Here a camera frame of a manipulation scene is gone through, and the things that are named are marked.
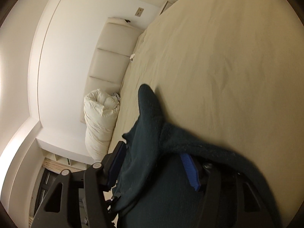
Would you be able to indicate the beige bed mattress sheet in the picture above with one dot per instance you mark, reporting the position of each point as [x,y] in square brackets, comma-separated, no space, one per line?
[231,73]

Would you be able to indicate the white bedside table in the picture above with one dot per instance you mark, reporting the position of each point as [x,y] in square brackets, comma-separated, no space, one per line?
[165,6]

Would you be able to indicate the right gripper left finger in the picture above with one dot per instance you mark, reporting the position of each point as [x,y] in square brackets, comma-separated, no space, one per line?
[60,207]

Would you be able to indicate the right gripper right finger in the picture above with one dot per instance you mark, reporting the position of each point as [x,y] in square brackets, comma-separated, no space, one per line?
[231,197]

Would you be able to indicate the white rolled duvet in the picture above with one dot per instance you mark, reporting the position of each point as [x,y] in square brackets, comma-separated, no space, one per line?
[100,113]

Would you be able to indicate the dark green knit sweater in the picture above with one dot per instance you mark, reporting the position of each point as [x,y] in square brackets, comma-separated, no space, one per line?
[153,185]

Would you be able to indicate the wooden bookshelf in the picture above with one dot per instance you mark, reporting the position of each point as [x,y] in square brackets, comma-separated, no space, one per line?
[49,168]

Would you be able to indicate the striped cloth by duvet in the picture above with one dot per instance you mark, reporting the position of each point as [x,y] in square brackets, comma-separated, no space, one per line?
[115,94]

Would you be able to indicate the cream padded headboard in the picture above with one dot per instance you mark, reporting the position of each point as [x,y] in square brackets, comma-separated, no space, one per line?
[111,56]

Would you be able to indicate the wall switch plate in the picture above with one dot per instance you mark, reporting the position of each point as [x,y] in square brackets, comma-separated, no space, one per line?
[139,12]

